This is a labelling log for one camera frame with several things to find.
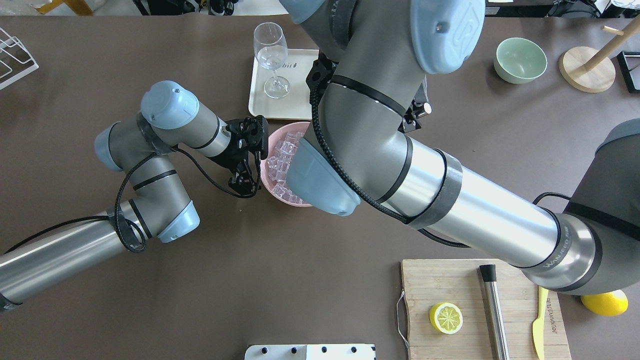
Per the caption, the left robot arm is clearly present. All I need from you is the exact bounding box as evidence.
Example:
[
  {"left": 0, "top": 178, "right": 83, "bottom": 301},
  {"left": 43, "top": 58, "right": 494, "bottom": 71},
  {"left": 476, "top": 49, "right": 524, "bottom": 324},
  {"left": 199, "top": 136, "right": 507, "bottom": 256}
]
[{"left": 0, "top": 80, "right": 269, "bottom": 313}]

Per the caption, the cream rabbit serving tray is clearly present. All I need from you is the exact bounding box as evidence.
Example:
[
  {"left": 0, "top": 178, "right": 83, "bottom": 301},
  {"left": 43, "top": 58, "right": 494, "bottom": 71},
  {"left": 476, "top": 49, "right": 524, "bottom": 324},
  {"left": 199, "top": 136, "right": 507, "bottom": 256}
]
[{"left": 247, "top": 48, "right": 319, "bottom": 121}]

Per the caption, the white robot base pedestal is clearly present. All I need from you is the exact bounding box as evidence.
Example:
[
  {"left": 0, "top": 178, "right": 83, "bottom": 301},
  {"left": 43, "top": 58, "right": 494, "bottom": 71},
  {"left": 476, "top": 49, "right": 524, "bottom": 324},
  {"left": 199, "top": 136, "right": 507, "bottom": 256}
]
[{"left": 244, "top": 343, "right": 378, "bottom": 360}]

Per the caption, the wooden mug tree stand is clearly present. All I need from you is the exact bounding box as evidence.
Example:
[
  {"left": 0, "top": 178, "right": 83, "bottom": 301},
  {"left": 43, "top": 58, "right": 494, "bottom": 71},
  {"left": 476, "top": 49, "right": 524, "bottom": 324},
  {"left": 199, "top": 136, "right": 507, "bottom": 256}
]
[{"left": 558, "top": 17, "right": 640, "bottom": 94}]

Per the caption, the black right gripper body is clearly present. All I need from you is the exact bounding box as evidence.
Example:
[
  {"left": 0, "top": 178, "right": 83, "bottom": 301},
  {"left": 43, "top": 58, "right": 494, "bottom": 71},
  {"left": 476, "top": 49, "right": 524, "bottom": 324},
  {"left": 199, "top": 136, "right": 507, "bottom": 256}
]
[{"left": 306, "top": 52, "right": 433, "bottom": 135}]

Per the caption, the black glass holder tray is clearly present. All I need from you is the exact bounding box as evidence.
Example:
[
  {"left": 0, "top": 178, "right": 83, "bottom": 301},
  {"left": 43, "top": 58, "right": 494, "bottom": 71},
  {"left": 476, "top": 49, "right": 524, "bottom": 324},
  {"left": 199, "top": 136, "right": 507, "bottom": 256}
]
[{"left": 615, "top": 51, "right": 640, "bottom": 94}]

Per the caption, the lower whole yellow lemon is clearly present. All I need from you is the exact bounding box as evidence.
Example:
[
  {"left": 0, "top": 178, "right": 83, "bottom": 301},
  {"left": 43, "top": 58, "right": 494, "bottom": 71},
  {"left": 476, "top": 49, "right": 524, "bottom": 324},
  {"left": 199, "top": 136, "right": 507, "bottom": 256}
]
[{"left": 580, "top": 289, "right": 629, "bottom": 317}]

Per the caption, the clear wine glass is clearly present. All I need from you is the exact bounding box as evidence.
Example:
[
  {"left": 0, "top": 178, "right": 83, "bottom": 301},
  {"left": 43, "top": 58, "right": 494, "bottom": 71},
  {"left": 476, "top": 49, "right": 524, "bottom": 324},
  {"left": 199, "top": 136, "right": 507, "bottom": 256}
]
[{"left": 253, "top": 22, "right": 290, "bottom": 100}]

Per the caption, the half lemon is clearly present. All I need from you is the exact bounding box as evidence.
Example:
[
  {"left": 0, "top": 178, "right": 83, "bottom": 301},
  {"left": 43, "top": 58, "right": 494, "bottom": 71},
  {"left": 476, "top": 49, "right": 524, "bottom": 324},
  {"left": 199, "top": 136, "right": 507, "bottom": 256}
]
[{"left": 429, "top": 301, "right": 464, "bottom": 335}]

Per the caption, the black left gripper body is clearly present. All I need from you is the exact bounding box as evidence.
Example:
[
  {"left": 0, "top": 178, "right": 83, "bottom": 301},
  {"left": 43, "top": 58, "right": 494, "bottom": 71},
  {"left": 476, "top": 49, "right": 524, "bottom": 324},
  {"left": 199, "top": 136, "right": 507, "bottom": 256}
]
[{"left": 208, "top": 115, "right": 269, "bottom": 173}]

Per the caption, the white wire cup rack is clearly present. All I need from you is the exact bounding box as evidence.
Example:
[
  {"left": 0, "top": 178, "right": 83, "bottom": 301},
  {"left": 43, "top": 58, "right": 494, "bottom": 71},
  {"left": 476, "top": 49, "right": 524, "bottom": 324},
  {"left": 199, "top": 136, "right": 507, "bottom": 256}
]
[{"left": 0, "top": 28, "right": 40, "bottom": 90}]

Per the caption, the bamboo cutting board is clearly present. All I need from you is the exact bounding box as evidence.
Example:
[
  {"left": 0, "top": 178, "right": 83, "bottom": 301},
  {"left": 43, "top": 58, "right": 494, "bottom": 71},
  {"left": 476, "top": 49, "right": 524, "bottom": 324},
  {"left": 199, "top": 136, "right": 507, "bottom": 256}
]
[{"left": 396, "top": 258, "right": 572, "bottom": 360}]

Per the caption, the clear ice cubes pile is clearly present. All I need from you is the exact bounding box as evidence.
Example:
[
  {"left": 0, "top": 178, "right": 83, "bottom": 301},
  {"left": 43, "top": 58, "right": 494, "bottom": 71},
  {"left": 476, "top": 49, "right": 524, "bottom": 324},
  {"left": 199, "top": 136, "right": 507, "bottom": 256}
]
[{"left": 266, "top": 131, "right": 305, "bottom": 205}]

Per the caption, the pink bowl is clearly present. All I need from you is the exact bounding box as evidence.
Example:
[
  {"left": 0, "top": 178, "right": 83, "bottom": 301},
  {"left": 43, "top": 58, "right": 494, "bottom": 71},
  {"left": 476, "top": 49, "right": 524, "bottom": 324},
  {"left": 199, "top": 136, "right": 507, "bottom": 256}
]
[{"left": 261, "top": 121, "right": 311, "bottom": 208}]

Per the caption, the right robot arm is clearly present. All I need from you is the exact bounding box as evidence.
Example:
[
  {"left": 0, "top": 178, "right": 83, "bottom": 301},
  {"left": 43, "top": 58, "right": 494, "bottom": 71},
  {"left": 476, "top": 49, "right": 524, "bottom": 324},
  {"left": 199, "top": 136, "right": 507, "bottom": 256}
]
[{"left": 281, "top": 0, "right": 640, "bottom": 296}]

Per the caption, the yellow plastic knife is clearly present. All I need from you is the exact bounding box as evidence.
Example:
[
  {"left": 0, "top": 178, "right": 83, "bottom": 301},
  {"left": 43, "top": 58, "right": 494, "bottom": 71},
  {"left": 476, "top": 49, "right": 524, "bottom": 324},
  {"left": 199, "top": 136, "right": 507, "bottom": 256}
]
[{"left": 531, "top": 285, "right": 549, "bottom": 360}]

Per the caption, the pale green bowl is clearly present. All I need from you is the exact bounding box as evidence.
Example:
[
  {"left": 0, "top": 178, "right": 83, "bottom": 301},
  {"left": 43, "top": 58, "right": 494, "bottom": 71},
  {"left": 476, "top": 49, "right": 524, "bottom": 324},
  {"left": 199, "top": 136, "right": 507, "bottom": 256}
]
[{"left": 493, "top": 38, "right": 548, "bottom": 85}]

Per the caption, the steel muddler black tip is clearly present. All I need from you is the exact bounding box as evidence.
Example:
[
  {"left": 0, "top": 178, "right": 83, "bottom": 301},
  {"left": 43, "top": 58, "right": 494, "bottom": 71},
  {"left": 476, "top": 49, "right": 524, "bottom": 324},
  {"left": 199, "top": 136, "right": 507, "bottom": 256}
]
[{"left": 478, "top": 264, "right": 511, "bottom": 360}]

